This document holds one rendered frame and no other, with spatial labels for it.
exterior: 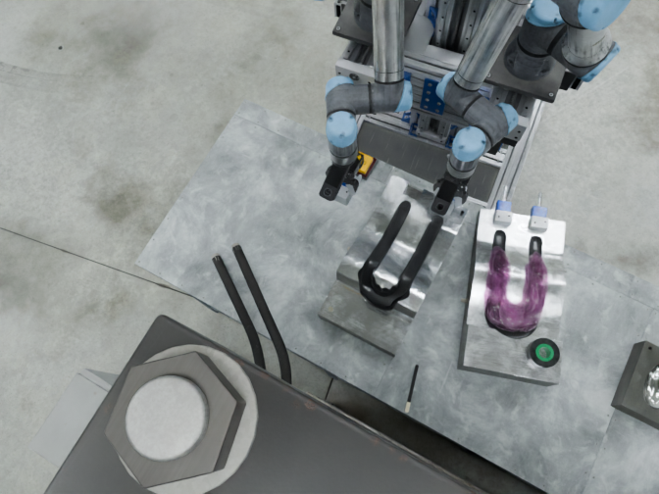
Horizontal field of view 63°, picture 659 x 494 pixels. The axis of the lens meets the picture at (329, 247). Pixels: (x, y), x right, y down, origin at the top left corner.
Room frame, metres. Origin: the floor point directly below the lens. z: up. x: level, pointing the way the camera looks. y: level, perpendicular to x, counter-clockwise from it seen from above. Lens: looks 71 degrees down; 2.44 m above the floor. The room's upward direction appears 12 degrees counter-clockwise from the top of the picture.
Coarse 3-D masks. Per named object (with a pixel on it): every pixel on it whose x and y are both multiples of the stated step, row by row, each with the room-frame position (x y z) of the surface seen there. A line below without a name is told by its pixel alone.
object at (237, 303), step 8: (216, 256) 0.59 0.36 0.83; (216, 264) 0.56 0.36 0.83; (224, 264) 0.56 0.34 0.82; (224, 272) 0.52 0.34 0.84; (224, 280) 0.50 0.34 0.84; (232, 288) 0.46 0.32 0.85; (232, 296) 0.44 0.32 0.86; (232, 304) 0.42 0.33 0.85; (240, 304) 0.41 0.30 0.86; (240, 312) 0.38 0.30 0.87; (240, 320) 0.36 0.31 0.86; (248, 320) 0.35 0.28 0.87
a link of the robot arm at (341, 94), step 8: (336, 80) 0.82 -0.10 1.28; (344, 80) 0.82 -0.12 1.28; (352, 80) 0.83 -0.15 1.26; (328, 88) 0.81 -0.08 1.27; (336, 88) 0.80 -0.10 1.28; (344, 88) 0.79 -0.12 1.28; (352, 88) 0.79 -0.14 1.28; (360, 88) 0.78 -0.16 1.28; (368, 88) 0.78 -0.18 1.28; (328, 96) 0.79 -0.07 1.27; (336, 96) 0.77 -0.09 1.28; (344, 96) 0.77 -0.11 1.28; (352, 96) 0.77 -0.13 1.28; (360, 96) 0.76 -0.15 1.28; (368, 96) 0.76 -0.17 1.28; (328, 104) 0.77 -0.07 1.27; (336, 104) 0.75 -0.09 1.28; (344, 104) 0.75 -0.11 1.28; (352, 104) 0.75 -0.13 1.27; (360, 104) 0.75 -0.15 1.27; (368, 104) 0.74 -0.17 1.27; (328, 112) 0.75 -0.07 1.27; (352, 112) 0.73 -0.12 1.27; (360, 112) 0.74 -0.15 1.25; (368, 112) 0.74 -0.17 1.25
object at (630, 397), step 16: (640, 352) 0.03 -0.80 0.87; (656, 352) 0.03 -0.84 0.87; (640, 368) -0.01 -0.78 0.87; (656, 368) -0.01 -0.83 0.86; (624, 384) -0.04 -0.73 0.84; (640, 384) -0.05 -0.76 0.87; (656, 384) -0.06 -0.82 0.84; (624, 400) -0.08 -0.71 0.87; (640, 400) -0.09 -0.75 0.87; (656, 400) -0.10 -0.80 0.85; (640, 416) -0.13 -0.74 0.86; (656, 416) -0.14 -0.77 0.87
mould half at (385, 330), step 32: (384, 192) 0.66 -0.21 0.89; (384, 224) 0.56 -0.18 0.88; (416, 224) 0.53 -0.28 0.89; (448, 224) 0.51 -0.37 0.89; (352, 256) 0.46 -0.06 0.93; (352, 288) 0.38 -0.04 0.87; (416, 288) 0.33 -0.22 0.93; (352, 320) 0.29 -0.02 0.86; (384, 320) 0.27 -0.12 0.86; (384, 352) 0.18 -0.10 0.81
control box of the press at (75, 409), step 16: (80, 384) 0.16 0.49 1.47; (96, 384) 0.16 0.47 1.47; (112, 384) 0.15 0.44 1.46; (64, 400) 0.14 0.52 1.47; (80, 400) 0.13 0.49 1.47; (96, 400) 0.13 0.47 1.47; (48, 416) 0.12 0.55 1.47; (64, 416) 0.11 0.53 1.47; (80, 416) 0.11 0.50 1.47; (48, 432) 0.09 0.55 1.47; (64, 432) 0.08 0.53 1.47; (80, 432) 0.08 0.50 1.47; (32, 448) 0.07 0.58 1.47; (48, 448) 0.06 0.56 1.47; (64, 448) 0.06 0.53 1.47
